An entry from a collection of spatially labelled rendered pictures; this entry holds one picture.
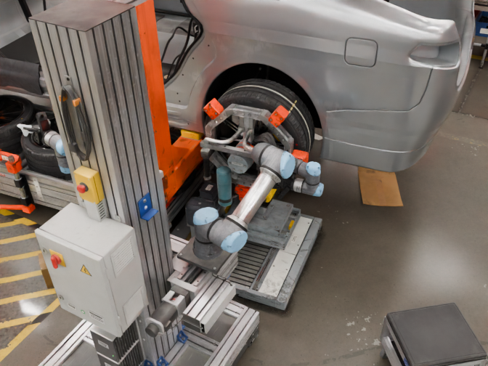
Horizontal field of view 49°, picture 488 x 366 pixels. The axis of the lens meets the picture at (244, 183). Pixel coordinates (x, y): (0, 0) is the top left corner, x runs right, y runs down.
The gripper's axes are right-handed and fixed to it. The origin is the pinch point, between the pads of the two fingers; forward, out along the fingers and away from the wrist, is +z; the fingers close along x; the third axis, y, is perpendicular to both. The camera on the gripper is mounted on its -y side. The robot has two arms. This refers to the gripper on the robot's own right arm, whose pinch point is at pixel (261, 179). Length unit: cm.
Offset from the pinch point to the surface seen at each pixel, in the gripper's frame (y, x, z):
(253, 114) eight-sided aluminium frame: 28.1, -20.6, 12.5
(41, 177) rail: -44, 0, 167
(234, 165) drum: 0.9, -6.1, 18.9
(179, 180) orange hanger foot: -25, -11, 60
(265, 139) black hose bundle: 20.9, -9.7, 1.0
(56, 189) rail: -51, 1, 155
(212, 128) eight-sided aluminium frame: 13.1, -20.6, 38.8
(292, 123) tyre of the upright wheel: 21.9, -29.1, -8.1
